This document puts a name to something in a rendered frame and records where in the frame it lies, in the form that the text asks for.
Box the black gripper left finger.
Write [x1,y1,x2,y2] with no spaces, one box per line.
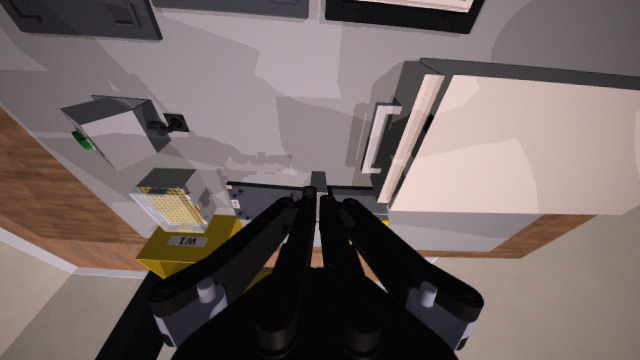
[147,171,319,351]

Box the yellow open-top bin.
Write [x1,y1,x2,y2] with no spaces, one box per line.
[135,214,243,279]

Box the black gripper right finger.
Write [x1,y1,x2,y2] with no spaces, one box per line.
[317,171,484,352]

